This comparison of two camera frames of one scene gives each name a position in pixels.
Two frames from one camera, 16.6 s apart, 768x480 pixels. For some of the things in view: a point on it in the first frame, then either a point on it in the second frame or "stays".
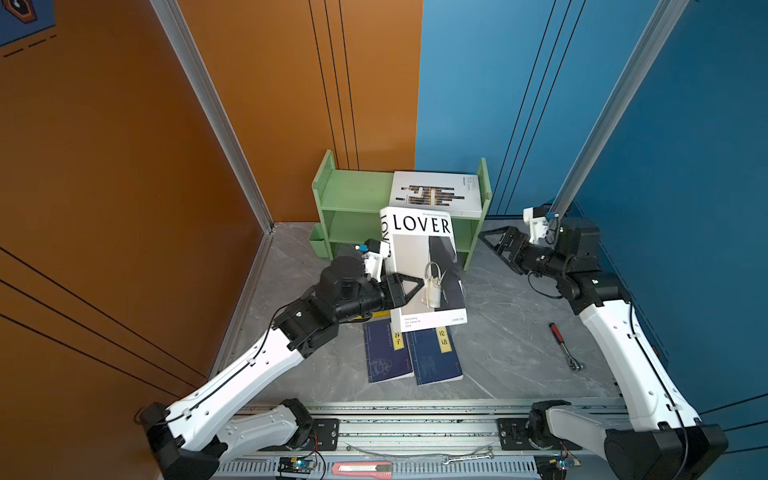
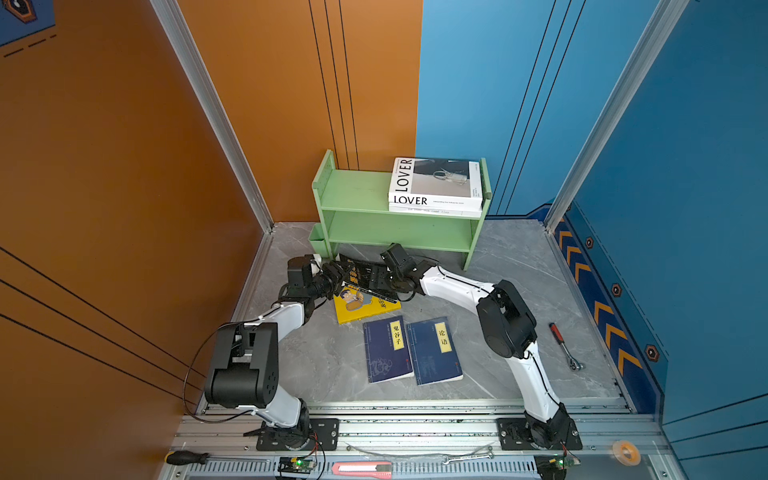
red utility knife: [375, 469] stays
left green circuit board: [291, 464] stays
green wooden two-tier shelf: [347, 210] stays
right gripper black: [520, 239] to [379, 273]
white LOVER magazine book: [420, 243] to [440, 184]
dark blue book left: [387, 352] stays
